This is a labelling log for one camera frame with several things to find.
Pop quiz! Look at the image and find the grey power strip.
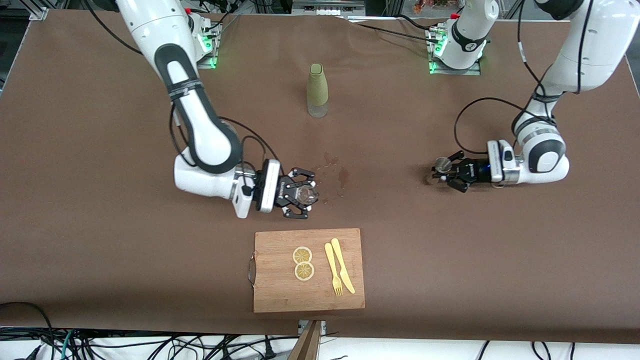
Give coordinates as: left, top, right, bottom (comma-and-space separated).
292, 0, 366, 16

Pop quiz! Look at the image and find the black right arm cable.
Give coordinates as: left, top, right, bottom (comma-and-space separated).
169, 90, 280, 173

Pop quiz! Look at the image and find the aluminium frame profile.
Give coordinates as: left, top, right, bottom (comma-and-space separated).
27, 0, 51, 21

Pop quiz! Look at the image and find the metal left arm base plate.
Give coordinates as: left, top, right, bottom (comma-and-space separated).
427, 27, 482, 76

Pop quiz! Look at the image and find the colourful toy pile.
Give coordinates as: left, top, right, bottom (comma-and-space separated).
414, 0, 453, 15

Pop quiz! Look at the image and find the teal floor cable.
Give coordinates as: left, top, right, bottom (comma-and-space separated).
60, 329, 76, 360

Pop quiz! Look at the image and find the yellow plastic fork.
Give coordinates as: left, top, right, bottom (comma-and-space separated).
324, 242, 344, 297

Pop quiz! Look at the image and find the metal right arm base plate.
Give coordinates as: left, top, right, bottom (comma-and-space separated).
197, 22, 222, 70

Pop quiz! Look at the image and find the wooden beam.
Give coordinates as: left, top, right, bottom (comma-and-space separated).
287, 320, 323, 360

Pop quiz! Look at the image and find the brown table cover sheet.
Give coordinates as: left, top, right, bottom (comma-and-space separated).
0, 10, 640, 346

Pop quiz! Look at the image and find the thick black floor cable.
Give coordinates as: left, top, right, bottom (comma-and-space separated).
0, 301, 56, 360

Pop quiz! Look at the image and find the yellow plastic knife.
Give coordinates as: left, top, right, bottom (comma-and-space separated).
331, 238, 356, 295

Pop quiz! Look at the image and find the metal table bracket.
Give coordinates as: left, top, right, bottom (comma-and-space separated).
298, 320, 327, 337

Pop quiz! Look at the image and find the metal jigger measuring cup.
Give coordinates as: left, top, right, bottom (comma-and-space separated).
425, 157, 453, 186

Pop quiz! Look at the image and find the black base supply cable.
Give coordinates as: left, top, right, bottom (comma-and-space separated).
397, 14, 441, 32
190, 0, 241, 31
345, 19, 441, 43

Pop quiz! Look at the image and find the wooden cutting board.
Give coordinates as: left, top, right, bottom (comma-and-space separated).
248, 228, 366, 314

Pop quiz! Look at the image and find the green sleeved glass bottle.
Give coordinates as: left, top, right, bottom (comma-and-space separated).
306, 63, 329, 119

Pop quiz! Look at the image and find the clear glass cup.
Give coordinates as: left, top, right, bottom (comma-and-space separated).
295, 181, 320, 207

